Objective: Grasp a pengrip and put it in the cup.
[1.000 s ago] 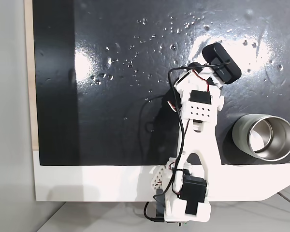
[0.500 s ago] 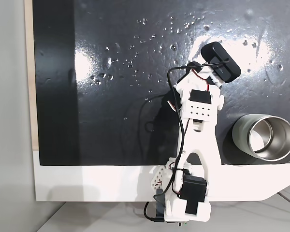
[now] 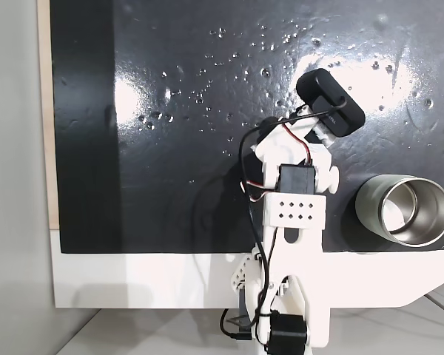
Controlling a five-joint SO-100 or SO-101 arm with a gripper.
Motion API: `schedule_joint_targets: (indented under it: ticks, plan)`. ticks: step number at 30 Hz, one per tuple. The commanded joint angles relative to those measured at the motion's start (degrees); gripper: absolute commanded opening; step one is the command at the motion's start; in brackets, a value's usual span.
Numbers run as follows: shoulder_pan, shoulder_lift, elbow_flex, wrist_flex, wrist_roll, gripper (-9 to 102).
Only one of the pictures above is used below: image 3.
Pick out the stainless steel cup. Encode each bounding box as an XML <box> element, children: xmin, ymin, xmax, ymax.
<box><xmin>354</xmin><ymin>174</ymin><xmax>444</xmax><ymax>248</ymax></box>

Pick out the black rubber mat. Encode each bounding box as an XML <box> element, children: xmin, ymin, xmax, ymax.
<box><xmin>50</xmin><ymin>0</ymin><xmax>444</xmax><ymax>255</ymax></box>

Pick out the pale wooden board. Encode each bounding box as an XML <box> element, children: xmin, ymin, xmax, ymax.
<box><xmin>36</xmin><ymin>0</ymin><xmax>60</xmax><ymax>231</ymax></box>

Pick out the black camera box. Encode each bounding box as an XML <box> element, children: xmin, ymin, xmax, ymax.
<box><xmin>295</xmin><ymin>68</ymin><xmax>366</xmax><ymax>138</ymax></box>

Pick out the black power cable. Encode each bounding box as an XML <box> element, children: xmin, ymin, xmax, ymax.
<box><xmin>220</xmin><ymin>308</ymin><xmax>253</xmax><ymax>343</ymax></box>

